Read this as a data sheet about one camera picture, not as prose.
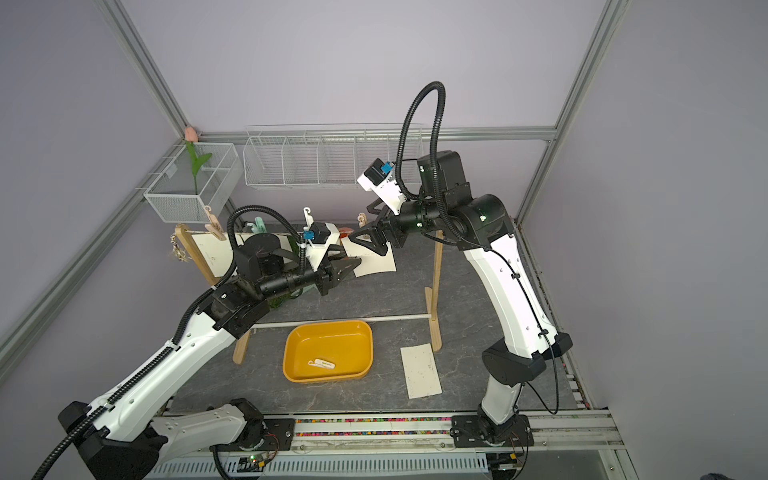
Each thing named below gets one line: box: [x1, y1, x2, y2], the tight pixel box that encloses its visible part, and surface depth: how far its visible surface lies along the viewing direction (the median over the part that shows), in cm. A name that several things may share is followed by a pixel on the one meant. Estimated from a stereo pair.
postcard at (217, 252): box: [191, 233, 234, 278], surface depth 61 cm
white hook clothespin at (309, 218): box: [303, 206, 314, 231], surface depth 59 cm
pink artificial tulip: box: [184, 126, 213, 195], surface depth 92 cm
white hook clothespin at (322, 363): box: [308, 359, 336, 369], surface depth 85 cm
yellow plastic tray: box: [282, 320, 374, 383], surface depth 87 cm
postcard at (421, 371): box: [400, 343, 443, 399], surface depth 85 cm
